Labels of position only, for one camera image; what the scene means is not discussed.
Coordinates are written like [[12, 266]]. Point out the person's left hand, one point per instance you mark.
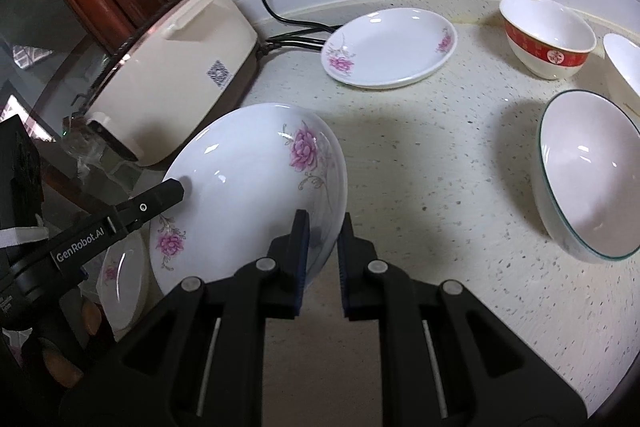
[[62, 364]]

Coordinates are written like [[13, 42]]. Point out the small floral white plate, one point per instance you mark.
[[125, 282]]

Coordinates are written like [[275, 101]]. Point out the large floral white plate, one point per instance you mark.
[[240, 187]]

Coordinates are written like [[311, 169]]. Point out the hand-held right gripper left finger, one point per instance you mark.
[[300, 257]]

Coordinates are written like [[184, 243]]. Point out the red band white bowl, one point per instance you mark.
[[545, 52]]

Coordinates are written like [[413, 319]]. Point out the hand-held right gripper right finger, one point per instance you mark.
[[342, 267]]

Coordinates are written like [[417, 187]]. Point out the plain white bowl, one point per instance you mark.
[[625, 67]]

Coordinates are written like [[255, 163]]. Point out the cream electric cooker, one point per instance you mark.
[[170, 82]]

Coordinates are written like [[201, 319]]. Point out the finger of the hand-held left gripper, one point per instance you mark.
[[160, 199]]

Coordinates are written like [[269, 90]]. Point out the glass door pane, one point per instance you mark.
[[45, 37]]

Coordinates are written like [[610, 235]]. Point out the green rim white bowl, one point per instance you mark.
[[585, 177]]

